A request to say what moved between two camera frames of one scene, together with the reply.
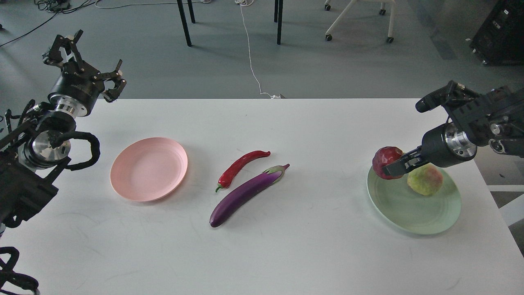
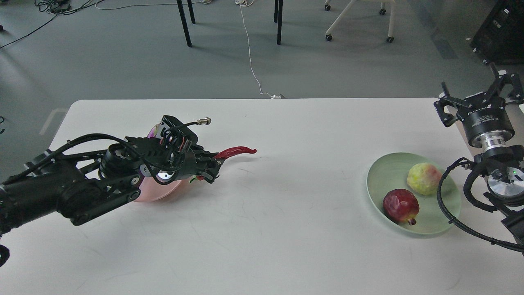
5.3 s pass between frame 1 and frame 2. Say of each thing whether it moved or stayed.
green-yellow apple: stayed
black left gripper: moved
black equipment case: stayed
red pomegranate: moved
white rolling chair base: stayed
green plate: stayed
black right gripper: moved
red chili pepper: moved
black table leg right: stayed
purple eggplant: moved
